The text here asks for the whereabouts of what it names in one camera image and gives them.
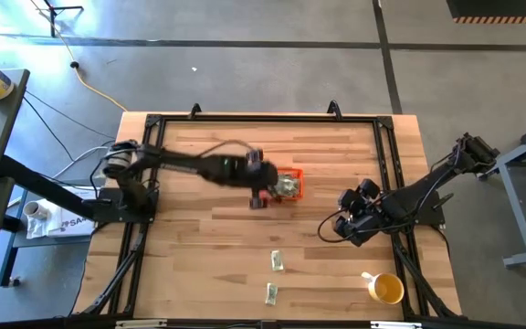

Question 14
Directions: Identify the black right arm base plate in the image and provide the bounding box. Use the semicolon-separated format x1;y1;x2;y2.
381;191;447;228

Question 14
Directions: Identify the black floor cable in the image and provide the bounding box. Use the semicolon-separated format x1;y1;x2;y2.
21;89;117;161

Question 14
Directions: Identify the orange plastic mesh basket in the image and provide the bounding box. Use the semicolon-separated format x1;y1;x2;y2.
262;167;305;202

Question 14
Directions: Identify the black tripod stand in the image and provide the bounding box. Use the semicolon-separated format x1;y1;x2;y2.
38;0;85;38

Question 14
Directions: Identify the black aluminium table frame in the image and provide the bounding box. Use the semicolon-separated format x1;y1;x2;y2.
68;100;465;329

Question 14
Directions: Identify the black right camera cable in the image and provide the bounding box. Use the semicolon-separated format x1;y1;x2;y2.
316;207;360;245

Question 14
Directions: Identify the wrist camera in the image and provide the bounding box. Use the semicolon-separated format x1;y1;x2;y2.
359;178;382;198
245;147;265;165

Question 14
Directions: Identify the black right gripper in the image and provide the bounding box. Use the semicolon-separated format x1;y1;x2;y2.
332;188;385;249

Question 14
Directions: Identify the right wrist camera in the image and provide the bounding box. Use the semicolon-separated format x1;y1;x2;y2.
359;178;382;198

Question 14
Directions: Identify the black desk support beam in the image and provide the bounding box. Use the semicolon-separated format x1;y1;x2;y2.
0;154;104;221

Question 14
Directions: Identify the blue desk foot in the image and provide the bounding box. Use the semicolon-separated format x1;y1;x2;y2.
0;214;23;289

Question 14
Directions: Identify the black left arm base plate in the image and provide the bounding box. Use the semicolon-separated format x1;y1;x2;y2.
91;186;160;225

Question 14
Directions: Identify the grey metal table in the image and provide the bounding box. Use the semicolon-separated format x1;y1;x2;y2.
474;116;526;269

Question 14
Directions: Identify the silver metal bracket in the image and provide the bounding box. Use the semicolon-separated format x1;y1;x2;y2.
114;319;168;329
370;321;424;329

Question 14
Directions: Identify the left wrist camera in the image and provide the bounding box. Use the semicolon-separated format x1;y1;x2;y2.
245;147;265;165

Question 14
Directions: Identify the white printed plastic bag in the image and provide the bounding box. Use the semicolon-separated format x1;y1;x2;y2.
25;185;98;239

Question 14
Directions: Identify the black hazard-striped mat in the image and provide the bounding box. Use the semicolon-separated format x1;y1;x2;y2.
445;0;526;25

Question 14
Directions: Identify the white paper cup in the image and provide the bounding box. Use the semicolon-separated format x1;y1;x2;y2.
22;199;49;221

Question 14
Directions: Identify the white cable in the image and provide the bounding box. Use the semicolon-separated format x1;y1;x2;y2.
52;144;116;179

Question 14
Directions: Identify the yellow mug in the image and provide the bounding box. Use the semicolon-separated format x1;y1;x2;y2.
361;271;405;306

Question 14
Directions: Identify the yellow extension cable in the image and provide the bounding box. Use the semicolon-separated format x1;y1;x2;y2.
28;0;130;113

